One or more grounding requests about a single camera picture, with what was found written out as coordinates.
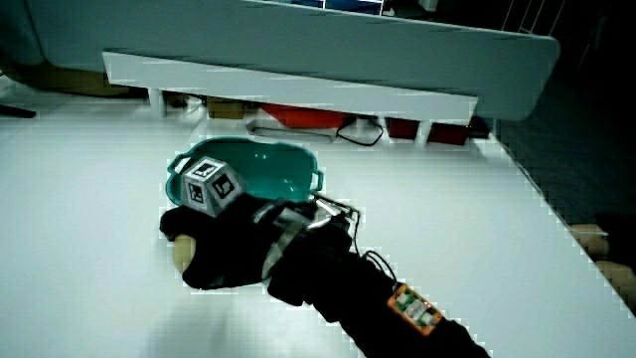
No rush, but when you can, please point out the grey flat tray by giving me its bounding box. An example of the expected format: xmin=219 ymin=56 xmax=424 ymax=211
xmin=245 ymin=118 xmax=340 ymax=145

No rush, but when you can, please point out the dark red box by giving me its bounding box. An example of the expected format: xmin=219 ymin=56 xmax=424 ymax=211
xmin=386 ymin=116 xmax=420 ymax=141
xmin=427 ymin=121 xmax=471 ymax=147

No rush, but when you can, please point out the black looped cable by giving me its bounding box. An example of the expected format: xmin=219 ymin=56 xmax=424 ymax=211
xmin=336 ymin=115 xmax=386 ymax=147

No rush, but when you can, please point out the yellow pear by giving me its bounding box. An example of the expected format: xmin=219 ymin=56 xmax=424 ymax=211
xmin=172 ymin=234 xmax=198 ymax=273

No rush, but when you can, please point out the grey partition panel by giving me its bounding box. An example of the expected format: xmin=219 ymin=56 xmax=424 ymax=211
xmin=25 ymin=0 xmax=562 ymax=122

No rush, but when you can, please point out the teal plastic basin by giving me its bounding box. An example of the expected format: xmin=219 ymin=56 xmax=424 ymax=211
xmin=165 ymin=136 xmax=325 ymax=208

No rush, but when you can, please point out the small brown box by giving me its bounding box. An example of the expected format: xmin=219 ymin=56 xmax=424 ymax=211
xmin=207 ymin=96 xmax=246 ymax=120

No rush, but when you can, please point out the white desk shelf riser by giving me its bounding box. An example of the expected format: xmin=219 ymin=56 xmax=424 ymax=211
xmin=101 ymin=51 xmax=479 ymax=145

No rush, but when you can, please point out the red plastic container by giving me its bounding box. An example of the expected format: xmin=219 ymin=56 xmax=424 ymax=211
xmin=259 ymin=102 xmax=349 ymax=130

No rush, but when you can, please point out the brown cardboard box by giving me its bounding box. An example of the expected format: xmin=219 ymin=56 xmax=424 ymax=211
xmin=13 ymin=61 xmax=131 ymax=97

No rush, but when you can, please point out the beige wooden stool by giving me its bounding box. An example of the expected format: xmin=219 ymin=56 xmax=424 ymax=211
xmin=594 ymin=260 xmax=636 ymax=312

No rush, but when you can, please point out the person's right hand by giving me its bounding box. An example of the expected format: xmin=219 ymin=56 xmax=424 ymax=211
xmin=159 ymin=156 xmax=301 ymax=291

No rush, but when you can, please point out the white desk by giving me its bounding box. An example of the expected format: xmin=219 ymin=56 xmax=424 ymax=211
xmin=0 ymin=89 xmax=636 ymax=358

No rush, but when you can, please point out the orange sensor module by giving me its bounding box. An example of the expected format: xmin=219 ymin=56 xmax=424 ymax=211
xmin=387 ymin=282 xmax=444 ymax=337

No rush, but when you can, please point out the white wire rack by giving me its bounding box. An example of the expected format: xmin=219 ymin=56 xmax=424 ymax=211
xmin=500 ymin=0 xmax=568 ymax=37

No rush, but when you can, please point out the black glove cable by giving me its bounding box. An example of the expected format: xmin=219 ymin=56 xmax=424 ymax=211
xmin=312 ymin=193 xmax=399 ymax=285

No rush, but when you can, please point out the person's right forearm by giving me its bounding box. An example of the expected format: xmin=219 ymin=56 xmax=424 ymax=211
xmin=266 ymin=198 xmax=492 ymax=358

